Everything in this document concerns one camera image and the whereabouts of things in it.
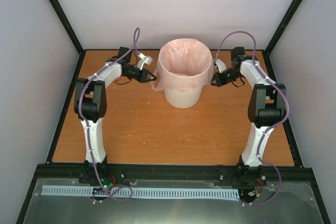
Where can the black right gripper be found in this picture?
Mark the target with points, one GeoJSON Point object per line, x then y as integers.
{"type": "Point", "coordinates": [219, 81]}

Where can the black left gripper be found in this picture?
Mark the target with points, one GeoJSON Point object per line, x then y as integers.
{"type": "Point", "coordinates": [144, 75]}

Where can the pink translucent plastic trash bag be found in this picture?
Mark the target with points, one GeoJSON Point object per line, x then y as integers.
{"type": "Point", "coordinates": [183, 64]}

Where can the white plastic trash bin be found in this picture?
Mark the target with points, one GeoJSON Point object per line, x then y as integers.
{"type": "Point", "coordinates": [183, 99]}

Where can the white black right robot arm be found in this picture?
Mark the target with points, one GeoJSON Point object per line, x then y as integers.
{"type": "Point", "coordinates": [265, 111]}

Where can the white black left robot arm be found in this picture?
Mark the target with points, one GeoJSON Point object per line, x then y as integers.
{"type": "Point", "coordinates": [90, 102]}

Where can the green lit circuit board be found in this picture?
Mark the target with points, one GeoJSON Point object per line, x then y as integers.
{"type": "Point", "coordinates": [108, 185]}

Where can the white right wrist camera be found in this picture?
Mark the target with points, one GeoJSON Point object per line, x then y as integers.
{"type": "Point", "coordinates": [219, 65]}

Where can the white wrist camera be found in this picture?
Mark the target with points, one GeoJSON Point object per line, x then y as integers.
{"type": "Point", "coordinates": [144, 60]}
{"type": "Point", "coordinates": [219, 65]}

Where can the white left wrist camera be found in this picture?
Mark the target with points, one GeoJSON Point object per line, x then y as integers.
{"type": "Point", "coordinates": [144, 60]}

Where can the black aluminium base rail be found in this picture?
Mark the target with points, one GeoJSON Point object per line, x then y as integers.
{"type": "Point", "coordinates": [123, 174]}

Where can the black frame post left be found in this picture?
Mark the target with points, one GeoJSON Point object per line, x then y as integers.
{"type": "Point", "coordinates": [66, 24]}

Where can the black frame post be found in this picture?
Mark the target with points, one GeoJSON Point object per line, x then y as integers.
{"type": "Point", "coordinates": [66, 24]}
{"type": "Point", "coordinates": [293, 7]}

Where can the right small wired circuit board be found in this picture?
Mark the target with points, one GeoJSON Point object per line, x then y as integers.
{"type": "Point", "coordinates": [258, 189]}

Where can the black frame post right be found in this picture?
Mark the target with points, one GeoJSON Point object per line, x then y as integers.
{"type": "Point", "coordinates": [293, 7]}

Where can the light blue slotted cable duct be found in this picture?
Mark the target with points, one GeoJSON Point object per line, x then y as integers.
{"type": "Point", "coordinates": [142, 193]}

